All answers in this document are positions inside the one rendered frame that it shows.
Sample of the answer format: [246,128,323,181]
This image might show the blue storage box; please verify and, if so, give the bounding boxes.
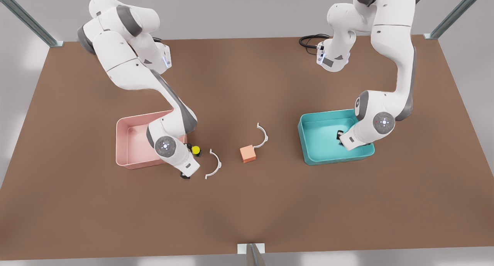
[298,109,376,166]

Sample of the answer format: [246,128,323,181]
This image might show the silver frame post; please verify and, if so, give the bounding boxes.
[423,0,489,40]
[0,0,64,47]
[237,243,266,266]

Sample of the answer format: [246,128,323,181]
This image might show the orange-red cube button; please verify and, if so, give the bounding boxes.
[239,144,257,164]

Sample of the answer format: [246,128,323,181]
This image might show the white curved arc piece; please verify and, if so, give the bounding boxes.
[205,149,223,180]
[252,123,269,149]

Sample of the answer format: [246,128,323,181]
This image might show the pink storage box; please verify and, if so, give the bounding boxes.
[116,110,188,170]

